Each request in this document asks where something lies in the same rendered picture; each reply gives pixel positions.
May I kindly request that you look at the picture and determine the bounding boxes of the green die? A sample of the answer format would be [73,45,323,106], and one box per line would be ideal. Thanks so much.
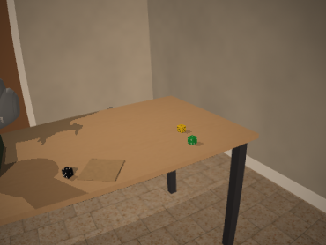
[188,135,197,145]

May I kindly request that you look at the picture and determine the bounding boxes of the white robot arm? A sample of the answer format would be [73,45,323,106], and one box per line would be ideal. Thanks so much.
[0,79,20,129]

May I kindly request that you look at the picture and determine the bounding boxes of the yellow die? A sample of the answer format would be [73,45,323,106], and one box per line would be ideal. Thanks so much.
[177,124,186,133]

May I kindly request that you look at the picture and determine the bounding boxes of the black die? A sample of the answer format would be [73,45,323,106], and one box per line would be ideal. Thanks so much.
[62,167,74,179]

